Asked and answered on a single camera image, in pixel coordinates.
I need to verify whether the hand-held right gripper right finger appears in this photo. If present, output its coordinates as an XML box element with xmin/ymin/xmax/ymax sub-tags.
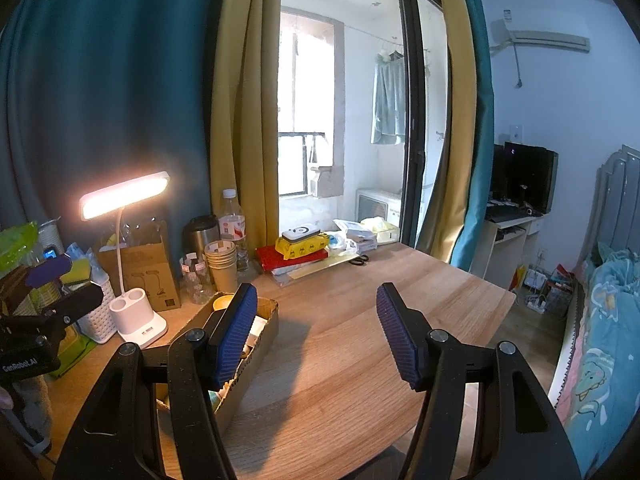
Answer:
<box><xmin>376</xmin><ymin>282</ymin><xmax>582</xmax><ymax>480</ymax></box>

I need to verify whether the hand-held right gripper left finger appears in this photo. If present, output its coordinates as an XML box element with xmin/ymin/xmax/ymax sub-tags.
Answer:
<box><xmin>52</xmin><ymin>282</ymin><xmax>259</xmax><ymax>480</ymax></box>

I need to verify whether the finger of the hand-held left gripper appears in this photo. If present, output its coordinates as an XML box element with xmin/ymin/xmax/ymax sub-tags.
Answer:
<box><xmin>25</xmin><ymin>254</ymin><xmax>73</xmax><ymax>291</ymax></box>
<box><xmin>44</xmin><ymin>281</ymin><xmax>104</xmax><ymax>328</ymax></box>

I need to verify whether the cardboard box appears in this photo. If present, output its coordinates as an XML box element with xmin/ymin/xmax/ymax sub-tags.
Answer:
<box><xmin>156</xmin><ymin>290</ymin><xmax>280</xmax><ymax>436</ymax></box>

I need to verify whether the white plastic basket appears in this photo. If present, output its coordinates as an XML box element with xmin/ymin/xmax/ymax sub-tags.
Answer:
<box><xmin>75</xmin><ymin>255</ymin><xmax>118</xmax><ymax>345</ymax></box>

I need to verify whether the white ribbed container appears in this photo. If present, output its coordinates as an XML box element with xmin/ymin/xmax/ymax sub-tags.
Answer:
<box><xmin>37</xmin><ymin>219</ymin><xmax>63</xmax><ymax>256</ymax></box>

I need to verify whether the blue yellow sponge pack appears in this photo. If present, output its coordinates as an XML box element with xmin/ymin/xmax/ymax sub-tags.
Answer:
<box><xmin>65</xmin><ymin>242</ymin><xmax>106</xmax><ymax>283</ymax></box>

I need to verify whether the green snack bag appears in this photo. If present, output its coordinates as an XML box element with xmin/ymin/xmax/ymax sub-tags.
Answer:
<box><xmin>0</xmin><ymin>222</ymin><xmax>41</xmax><ymax>273</ymax></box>

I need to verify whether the stack of brown paper cups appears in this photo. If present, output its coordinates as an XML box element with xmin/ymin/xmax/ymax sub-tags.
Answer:
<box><xmin>204</xmin><ymin>241</ymin><xmax>238</xmax><ymax>293</ymax></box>

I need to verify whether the white desk lamp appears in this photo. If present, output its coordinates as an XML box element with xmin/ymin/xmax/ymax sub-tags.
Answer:
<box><xmin>79</xmin><ymin>171</ymin><xmax>171</xmax><ymax>350</ymax></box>

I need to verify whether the brown printed carton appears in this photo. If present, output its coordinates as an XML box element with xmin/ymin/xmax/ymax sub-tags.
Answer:
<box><xmin>95</xmin><ymin>222</ymin><xmax>182</xmax><ymax>313</ymax></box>

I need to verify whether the stack of white papers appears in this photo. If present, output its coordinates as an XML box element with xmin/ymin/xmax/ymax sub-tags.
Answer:
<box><xmin>270</xmin><ymin>255</ymin><xmax>361</xmax><ymax>288</ymax></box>

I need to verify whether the steel thermos flask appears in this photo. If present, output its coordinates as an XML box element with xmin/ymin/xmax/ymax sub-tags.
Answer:
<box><xmin>182</xmin><ymin>215</ymin><xmax>221</xmax><ymax>261</ymax></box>

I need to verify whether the clear plastic water bottle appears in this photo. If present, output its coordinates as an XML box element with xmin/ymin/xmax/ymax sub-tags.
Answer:
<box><xmin>218</xmin><ymin>188</ymin><xmax>249</xmax><ymax>271</ymax></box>

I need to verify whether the pale yellow tissue box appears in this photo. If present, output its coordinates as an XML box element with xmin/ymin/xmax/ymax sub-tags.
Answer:
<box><xmin>361</xmin><ymin>216</ymin><xmax>401</xmax><ymax>246</ymax></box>

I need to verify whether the yellow wet wipes packet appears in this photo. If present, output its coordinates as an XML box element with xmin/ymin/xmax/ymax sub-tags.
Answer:
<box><xmin>275</xmin><ymin>232</ymin><xmax>331</xmax><ymax>260</ymax></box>

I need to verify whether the clear plastic pack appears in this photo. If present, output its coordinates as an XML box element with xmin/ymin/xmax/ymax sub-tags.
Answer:
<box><xmin>324</xmin><ymin>219</ymin><xmax>358</xmax><ymax>256</ymax></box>

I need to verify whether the white grey flat device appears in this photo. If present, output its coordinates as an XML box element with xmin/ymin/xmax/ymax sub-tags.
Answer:
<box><xmin>281</xmin><ymin>223</ymin><xmax>321</xmax><ymax>244</ymax></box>

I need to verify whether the white outdoor air conditioner unit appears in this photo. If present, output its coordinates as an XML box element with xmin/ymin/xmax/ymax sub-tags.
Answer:
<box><xmin>356</xmin><ymin>188</ymin><xmax>403</xmax><ymax>231</ymax></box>

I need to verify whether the white computer desk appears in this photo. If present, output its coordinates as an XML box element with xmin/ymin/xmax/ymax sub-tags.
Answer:
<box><xmin>470</xmin><ymin>207</ymin><xmax>546</xmax><ymax>291</ymax></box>

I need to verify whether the white power strip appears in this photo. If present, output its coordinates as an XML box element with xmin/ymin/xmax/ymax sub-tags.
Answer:
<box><xmin>525</xmin><ymin>291</ymin><xmax>552</xmax><ymax>314</ymax></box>

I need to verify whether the black computer monitor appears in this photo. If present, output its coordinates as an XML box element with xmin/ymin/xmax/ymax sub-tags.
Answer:
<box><xmin>502</xmin><ymin>142</ymin><xmax>560</xmax><ymax>215</ymax></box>

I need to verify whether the yellow curtain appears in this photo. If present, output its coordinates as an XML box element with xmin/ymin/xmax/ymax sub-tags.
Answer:
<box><xmin>210</xmin><ymin>0</ymin><xmax>283</xmax><ymax>261</ymax></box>
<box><xmin>415</xmin><ymin>0</ymin><xmax>478</xmax><ymax>266</ymax></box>

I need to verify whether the hanging pale green garment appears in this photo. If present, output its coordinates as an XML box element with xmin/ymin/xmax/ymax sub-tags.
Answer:
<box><xmin>370</xmin><ymin>50</ymin><xmax>407</xmax><ymax>147</ymax></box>

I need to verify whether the grey padded headboard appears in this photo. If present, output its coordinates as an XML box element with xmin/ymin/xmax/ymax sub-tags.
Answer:
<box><xmin>590</xmin><ymin>144</ymin><xmax>640</xmax><ymax>271</ymax></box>

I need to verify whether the black sliding door frame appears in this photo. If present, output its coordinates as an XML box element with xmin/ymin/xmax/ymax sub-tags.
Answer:
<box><xmin>385</xmin><ymin>0</ymin><xmax>451</xmax><ymax>248</ymax></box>

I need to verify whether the white wall air conditioner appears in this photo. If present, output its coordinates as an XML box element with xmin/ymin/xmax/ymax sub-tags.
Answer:
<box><xmin>490</xmin><ymin>19</ymin><xmax>591</xmax><ymax>54</ymax></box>

